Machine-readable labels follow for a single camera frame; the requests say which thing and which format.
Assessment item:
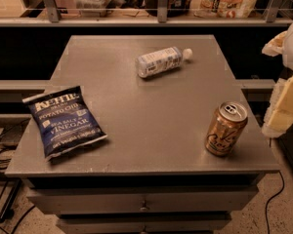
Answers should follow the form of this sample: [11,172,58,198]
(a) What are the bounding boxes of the black cables on left floor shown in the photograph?
[0,119,35,234]

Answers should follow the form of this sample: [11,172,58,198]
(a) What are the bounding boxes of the black power adapter box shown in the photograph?
[0,125,24,149]

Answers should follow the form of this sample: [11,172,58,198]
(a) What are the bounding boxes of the upper drawer with knob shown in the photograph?
[27,186,258,215]

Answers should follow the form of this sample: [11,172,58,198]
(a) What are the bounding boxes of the orange soda can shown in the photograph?
[205,101,248,157]

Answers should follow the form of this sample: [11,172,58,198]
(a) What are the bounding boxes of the clear plastic container on shelf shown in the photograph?
[74,0,111,17]

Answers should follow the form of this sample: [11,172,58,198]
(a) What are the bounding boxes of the grey drawer cabinet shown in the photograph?
[7,35,278,220]

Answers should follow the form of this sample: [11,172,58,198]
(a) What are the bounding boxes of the clear plastic water bottle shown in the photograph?
[135,47,193,78]

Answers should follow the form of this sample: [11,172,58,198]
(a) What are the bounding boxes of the metal shelf rail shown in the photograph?
[0,0,293,27]

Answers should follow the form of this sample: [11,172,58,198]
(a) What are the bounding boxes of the lower drawer with knob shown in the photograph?
[57,214,231,234]

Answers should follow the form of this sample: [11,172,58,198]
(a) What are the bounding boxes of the blue Kettle chip bag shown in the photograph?
[22,86,107,160]

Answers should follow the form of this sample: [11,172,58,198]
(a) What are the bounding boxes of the printed snack bag on shelf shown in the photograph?
[194,0,257,19]

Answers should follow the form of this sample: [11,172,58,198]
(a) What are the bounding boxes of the drawer with knob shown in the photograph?
[27,186,258,215]
[57,214,231,234]

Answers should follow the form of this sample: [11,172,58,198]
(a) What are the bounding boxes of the black cable on right floor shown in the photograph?
[264,171,286,234]

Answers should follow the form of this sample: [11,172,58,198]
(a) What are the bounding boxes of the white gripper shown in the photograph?
[262,22,293,138]

